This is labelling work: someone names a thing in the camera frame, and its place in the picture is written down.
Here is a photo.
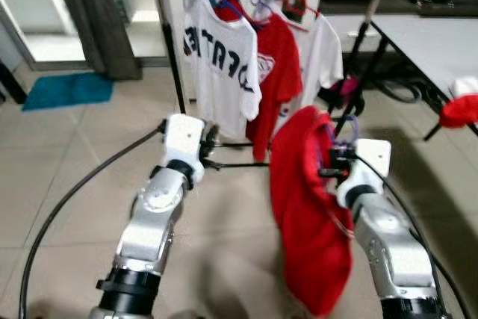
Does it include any red shirt white collar trim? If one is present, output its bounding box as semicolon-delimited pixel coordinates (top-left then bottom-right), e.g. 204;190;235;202
269;106;356;318

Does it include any white jersey dark lettering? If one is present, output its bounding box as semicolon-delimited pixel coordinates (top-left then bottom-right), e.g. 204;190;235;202
181;0;264;140

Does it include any magenta plastic item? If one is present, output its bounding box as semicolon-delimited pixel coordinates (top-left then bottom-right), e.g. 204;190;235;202
338;76;361;109

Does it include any red shirt with chest print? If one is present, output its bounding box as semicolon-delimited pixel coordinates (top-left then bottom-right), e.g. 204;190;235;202
217;0;303;163

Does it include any plain white shirt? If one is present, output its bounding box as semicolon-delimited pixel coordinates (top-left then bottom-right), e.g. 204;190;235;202
280;1;344;133

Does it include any red crumpled garment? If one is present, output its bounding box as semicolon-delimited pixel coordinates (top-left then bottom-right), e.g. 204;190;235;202
438;93;478;129

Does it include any white crumpled garment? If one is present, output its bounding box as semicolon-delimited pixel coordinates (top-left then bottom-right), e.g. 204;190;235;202
452;76;478;97

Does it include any teal floor mat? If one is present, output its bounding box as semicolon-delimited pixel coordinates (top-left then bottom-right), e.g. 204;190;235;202
21;72;115;113

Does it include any dark grey curtain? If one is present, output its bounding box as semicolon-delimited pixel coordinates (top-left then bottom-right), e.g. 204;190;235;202
52;0;143;81

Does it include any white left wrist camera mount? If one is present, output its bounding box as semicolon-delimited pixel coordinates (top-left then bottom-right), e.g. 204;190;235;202
161;114;206;164

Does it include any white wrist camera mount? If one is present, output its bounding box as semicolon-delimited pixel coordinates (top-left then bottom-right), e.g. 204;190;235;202
161;114;206;164
336;138;393;208

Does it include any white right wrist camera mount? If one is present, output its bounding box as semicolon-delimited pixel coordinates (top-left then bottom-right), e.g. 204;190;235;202
336;138;393;208

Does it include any black cable coil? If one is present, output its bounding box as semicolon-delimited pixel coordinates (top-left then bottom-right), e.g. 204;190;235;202
373;72;428;105

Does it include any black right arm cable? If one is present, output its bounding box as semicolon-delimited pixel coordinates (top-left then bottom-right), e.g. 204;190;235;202
357;153;475;319

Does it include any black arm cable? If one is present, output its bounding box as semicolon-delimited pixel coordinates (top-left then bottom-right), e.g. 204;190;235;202
16;126;167;319
357;153;475;319

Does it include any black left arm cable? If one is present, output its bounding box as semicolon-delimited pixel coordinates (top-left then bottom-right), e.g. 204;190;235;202
16;126;167;319

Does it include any white table black frame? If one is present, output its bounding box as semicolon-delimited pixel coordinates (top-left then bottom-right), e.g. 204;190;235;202
370;16;478;140

